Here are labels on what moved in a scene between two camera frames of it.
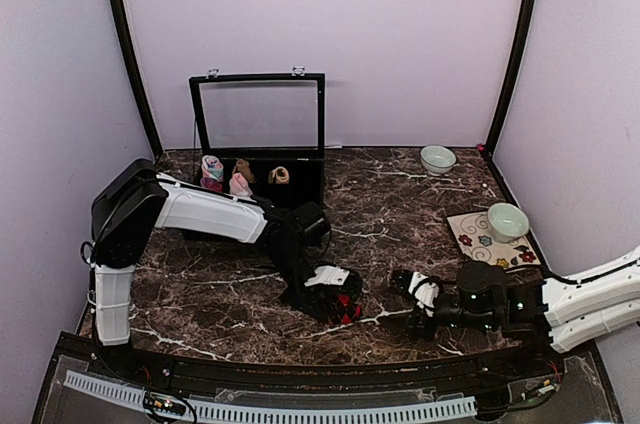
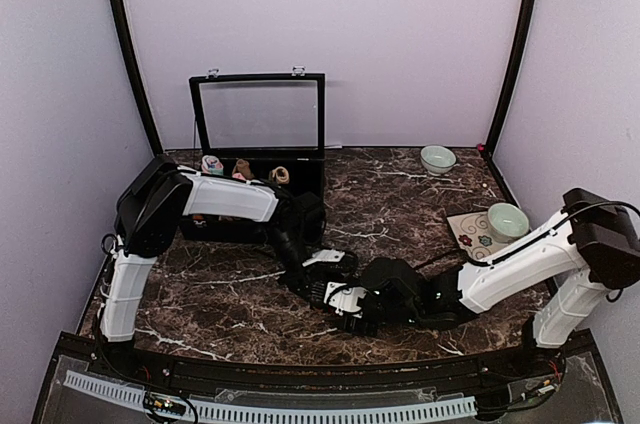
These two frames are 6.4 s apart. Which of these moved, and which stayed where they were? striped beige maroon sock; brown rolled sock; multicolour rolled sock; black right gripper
Moved: black right gripper
Stayed: brown rolled sock; multicolour rolled sock; striped beige maroon sock
